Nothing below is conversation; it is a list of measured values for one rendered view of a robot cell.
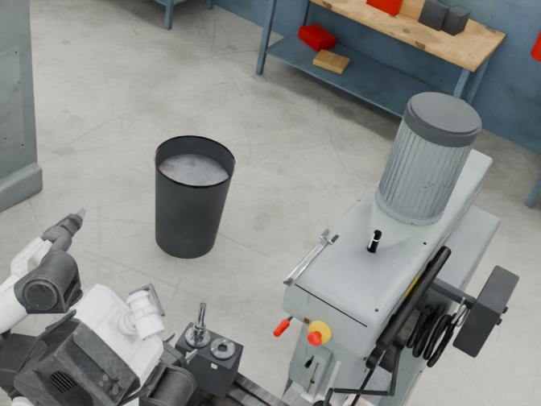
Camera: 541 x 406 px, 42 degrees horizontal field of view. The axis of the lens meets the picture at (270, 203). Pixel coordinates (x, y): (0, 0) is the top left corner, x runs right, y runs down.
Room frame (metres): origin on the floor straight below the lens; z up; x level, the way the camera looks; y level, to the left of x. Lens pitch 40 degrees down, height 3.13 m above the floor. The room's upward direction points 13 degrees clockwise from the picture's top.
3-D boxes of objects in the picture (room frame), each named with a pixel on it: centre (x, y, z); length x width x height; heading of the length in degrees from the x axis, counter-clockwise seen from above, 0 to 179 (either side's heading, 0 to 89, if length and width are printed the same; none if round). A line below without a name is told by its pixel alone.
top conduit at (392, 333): (1.36, -0.44, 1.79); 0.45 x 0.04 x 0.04; 156
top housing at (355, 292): (1.41, -0.30, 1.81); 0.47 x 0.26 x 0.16; 156
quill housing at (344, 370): (1.40, -0.29, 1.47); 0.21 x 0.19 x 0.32; 66
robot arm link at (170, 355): (1.43, 0.24, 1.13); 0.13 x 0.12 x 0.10; 61
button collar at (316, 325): (1.18, -0.20, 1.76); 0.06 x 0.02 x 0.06; 66
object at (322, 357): (1.29, -0.24, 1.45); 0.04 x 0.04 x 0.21; 66
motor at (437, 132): (1.62, -0.39, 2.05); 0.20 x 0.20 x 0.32
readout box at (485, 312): (1.53, -0.72, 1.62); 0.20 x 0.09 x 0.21; 156
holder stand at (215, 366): (1.59, 0.10, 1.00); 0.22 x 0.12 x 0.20; 76
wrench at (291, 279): (1.30, -0.13, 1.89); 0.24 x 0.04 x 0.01; 156
